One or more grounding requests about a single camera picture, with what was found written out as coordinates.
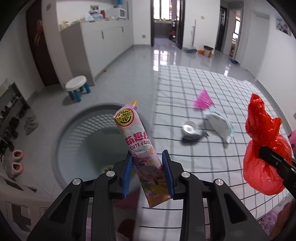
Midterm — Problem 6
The person's right forearm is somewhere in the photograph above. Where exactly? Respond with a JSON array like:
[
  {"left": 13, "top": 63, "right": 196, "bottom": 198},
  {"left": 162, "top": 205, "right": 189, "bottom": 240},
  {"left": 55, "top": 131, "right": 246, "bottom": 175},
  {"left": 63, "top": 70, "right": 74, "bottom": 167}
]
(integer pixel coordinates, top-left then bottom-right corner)
[{"left": 269, "top": 200, "right": 296, "bottom": 241}]

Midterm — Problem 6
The wall poster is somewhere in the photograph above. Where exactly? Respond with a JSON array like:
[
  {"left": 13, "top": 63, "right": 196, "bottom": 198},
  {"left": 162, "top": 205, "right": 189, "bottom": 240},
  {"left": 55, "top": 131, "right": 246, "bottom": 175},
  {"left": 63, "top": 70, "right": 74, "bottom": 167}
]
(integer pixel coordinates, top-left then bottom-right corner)
[{"left": 275, "top": 15, "right": 292, "bottom": 36}]

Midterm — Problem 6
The red plastic bag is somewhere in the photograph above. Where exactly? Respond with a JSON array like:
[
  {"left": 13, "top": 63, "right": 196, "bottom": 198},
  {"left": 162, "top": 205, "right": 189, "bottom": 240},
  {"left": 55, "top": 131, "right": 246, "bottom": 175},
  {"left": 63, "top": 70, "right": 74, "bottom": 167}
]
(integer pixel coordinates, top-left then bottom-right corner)
[{"left": 243, "top": 93, "right": 293, "bottom": 196}]

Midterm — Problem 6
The pink snack packet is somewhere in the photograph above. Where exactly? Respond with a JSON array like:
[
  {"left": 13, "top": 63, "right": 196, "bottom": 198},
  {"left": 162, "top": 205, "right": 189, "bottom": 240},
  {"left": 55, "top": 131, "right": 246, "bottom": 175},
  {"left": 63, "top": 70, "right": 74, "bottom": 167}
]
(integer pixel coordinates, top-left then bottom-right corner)
[{"left": 113, "top": 99, "right": 173, "bottom": 209}]

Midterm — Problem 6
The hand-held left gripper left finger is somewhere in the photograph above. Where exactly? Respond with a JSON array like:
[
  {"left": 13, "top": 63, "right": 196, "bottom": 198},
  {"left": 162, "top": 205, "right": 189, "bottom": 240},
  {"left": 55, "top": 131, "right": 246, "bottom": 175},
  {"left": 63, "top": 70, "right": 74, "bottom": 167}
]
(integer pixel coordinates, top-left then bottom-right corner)
[{"left": 26, "top": 154, "right": 134, "bottom": 241}]

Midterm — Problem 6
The long-handled dustpan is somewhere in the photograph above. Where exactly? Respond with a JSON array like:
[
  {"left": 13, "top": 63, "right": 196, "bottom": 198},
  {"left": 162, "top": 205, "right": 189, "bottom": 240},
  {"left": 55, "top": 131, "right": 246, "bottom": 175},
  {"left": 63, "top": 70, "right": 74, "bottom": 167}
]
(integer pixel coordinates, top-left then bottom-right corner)
[{"left": 183, "top": 20, "right": 198, "bottom": 54}]

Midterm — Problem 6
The grey shoe rack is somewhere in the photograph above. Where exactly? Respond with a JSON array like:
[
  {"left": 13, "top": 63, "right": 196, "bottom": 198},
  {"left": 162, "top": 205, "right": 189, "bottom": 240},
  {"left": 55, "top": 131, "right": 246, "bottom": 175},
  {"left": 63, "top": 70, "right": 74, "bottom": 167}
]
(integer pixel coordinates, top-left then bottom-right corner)
[{"left": 0, "top": 79, "right": 33, "bottom": 163}]

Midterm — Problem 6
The pink foil wrapper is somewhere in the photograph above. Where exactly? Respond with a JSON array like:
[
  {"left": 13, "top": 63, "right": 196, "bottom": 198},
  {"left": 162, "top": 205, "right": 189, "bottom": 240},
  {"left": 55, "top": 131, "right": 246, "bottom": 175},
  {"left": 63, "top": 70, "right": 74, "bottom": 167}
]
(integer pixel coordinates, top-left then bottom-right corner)
[{"left": 194, "top": 90, "right": 216, "bottom": 110}]

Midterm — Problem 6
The white stool with blue legs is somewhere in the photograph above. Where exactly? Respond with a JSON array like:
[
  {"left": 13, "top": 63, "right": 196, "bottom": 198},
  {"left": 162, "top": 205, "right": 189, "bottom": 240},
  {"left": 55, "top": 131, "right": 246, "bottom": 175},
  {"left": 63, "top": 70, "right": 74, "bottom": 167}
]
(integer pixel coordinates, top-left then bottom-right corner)
[{"left": 65, "top": 75, "right": 91, "bottom": 102}]

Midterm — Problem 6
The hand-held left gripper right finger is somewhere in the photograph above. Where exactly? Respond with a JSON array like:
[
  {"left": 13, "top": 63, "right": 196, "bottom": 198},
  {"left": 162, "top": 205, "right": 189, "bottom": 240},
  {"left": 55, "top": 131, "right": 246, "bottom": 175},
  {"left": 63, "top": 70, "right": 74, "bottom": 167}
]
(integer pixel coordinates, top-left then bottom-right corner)
[{"left": 162, "top": 149, "right": 270, "bottom": 241}]

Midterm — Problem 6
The black white checked blanket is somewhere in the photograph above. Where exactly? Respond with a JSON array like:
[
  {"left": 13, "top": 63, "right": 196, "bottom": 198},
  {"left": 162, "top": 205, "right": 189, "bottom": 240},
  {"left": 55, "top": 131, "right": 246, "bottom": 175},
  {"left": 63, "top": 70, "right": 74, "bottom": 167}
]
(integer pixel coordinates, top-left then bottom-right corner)
[{"left": 139, "top": 65, "right": 296, "bottom": 223}]

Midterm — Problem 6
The white grey patterned cloth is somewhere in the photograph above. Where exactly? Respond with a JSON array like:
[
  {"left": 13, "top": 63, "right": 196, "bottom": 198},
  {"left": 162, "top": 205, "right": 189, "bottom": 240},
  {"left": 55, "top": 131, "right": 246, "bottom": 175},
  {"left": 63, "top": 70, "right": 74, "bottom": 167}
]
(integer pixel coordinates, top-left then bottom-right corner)
[{"left": 0, "top": 173, "right": 56, "bottom": 234}]

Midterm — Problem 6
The pink fluffy slipper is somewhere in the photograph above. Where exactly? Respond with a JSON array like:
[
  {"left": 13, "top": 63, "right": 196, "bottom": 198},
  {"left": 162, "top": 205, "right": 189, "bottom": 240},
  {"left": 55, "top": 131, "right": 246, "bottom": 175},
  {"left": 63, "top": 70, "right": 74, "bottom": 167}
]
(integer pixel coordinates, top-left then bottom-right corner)
[
  {"left": 11, "top": 149, "right": 25, "bottom": 161},
  {"left": 10, "top": 162, "right": 25, "bottom": 179}
]

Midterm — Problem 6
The grey sideboard cabinet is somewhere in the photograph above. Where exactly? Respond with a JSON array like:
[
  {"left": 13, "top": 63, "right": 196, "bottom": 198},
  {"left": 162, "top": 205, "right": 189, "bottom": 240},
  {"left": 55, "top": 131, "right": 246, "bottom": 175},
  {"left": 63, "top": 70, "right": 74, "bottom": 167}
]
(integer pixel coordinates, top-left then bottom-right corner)
[{"left": 60, "top": 19, "right": 134, "bottom": 86}]

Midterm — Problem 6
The small silver foil cup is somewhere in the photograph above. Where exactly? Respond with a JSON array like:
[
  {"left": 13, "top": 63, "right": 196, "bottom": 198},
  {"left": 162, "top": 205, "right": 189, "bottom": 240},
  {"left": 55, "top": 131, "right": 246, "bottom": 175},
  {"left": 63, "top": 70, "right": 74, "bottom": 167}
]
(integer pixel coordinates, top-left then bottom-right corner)
[{"left": 181, "top": 119, "right": 199, "bottom": 136}]

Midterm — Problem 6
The dark door frame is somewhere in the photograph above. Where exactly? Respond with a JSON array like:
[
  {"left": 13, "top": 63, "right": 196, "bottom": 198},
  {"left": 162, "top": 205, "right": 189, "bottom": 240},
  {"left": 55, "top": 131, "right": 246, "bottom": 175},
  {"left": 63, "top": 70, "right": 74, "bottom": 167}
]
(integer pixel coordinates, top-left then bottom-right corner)
[{"left": 150, "top": 0, "right": 185, "bottom": 49}]

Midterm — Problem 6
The dark wooden door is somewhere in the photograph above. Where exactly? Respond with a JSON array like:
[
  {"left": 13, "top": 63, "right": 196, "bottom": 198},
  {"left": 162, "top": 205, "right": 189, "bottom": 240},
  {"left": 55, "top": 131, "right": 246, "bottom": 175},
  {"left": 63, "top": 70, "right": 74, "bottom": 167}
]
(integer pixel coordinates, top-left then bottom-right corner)
[{"left": 26, "top": 0, "right": 59, "bottom": 87}]

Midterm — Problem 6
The grey plastic laundry basket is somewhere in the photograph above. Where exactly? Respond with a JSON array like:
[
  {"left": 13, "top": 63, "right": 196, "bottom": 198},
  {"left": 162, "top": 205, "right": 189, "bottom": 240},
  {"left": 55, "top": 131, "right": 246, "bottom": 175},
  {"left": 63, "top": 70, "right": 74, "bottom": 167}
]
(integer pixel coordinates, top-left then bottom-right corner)
[{"left": 55, "top": 103, "right": 160, "bottom": 197}]

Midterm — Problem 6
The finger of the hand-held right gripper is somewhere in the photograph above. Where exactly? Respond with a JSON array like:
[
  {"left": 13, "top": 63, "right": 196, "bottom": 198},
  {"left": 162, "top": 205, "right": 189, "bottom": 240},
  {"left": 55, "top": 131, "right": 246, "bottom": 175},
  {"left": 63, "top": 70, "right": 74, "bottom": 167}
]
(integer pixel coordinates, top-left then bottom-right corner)
[{"left": 258, "top": 146, "right": 296, "bottom": 197}]

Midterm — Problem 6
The woven waste bin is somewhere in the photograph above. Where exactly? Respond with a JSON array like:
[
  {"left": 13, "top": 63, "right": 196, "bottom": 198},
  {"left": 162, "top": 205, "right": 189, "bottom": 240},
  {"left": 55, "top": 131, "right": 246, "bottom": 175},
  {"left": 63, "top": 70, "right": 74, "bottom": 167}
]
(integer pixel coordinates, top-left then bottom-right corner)
[{"left": 203, "top": 45, "right": 214, "bottom": 58}]

